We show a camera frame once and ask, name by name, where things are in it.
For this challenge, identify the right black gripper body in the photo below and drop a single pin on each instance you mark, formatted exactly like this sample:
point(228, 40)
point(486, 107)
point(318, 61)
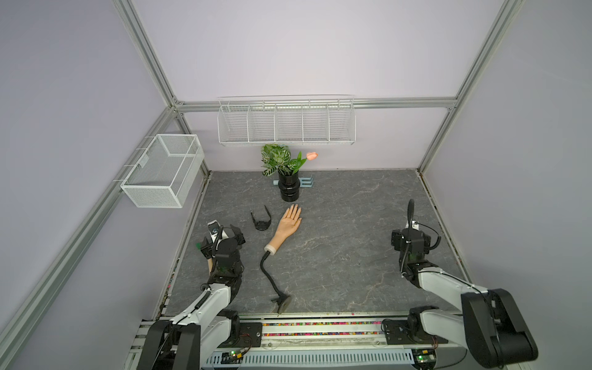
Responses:
point(397, 238)

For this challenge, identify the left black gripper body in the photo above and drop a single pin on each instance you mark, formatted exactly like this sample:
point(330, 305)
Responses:
point(210, 250)

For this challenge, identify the black wrist watch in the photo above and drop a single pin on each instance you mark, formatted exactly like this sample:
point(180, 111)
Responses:
point(262, 225)

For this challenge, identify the mannequin hand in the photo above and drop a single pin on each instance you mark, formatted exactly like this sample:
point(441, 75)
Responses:
point(288, 225)

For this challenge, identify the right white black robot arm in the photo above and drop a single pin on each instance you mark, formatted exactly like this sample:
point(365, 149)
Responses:
point(489, 326)

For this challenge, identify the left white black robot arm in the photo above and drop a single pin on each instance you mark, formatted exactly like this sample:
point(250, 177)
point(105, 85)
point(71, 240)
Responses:
point(190, 338)

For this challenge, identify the green toy rake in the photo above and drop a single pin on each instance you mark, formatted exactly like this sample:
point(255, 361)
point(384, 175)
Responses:
point(205, 247)

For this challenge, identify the black plant pot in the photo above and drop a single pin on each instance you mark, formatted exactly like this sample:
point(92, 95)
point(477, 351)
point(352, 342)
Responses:
point(289, 186)

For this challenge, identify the green artificial plant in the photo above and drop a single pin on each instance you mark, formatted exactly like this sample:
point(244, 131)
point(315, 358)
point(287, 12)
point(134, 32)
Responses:
point(277, 158)

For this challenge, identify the light blue plastic block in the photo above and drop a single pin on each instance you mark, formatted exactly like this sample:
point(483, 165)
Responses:
point(306, 182)

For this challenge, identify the left small circuit board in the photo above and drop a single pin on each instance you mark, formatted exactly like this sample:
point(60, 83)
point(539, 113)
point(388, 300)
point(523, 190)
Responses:
point(231, 358)

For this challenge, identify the right green circuit board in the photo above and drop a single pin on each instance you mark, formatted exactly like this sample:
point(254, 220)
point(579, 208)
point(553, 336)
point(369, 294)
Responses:
point(424, 358)

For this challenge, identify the pink artificial tulip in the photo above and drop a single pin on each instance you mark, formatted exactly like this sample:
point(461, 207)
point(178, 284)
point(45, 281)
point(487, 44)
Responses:
point(311, 156)

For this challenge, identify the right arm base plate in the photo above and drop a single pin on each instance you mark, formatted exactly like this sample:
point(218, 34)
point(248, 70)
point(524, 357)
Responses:
point(398, 332)

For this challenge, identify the white wire basket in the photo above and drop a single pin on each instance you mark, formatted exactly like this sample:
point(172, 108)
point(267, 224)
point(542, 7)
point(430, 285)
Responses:
point(165, 172)

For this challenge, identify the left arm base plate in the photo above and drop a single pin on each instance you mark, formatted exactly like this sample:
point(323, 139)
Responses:
point(248, 335)

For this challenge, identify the aluminium front rail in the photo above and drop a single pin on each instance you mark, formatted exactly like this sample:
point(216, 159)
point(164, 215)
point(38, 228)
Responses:
point(313, 332)

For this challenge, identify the white slotted cable duct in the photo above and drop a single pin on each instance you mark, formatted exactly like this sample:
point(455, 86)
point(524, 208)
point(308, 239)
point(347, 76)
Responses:
point(316, 359)

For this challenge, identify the long white wire shelf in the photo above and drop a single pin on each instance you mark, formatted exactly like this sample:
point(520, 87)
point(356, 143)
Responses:
point(301, 120)

